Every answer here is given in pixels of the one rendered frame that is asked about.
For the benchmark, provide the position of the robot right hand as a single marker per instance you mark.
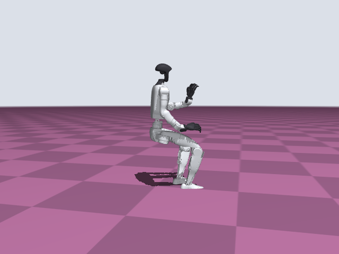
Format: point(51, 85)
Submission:
point(191, 126)

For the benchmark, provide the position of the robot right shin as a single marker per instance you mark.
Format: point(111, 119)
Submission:
point(194, 164)

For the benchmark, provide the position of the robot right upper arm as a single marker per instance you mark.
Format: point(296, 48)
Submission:
point(163, 93)

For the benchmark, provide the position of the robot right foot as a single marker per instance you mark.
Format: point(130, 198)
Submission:
point(192, 186)

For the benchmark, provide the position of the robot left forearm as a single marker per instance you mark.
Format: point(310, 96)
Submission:
point(178, 105)

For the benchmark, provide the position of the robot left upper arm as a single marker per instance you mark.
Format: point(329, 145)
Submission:
point(170, 106)

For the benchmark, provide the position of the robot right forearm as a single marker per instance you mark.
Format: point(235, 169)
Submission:
point(170, 120)

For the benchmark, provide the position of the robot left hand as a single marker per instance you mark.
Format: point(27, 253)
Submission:
point(190, 91)

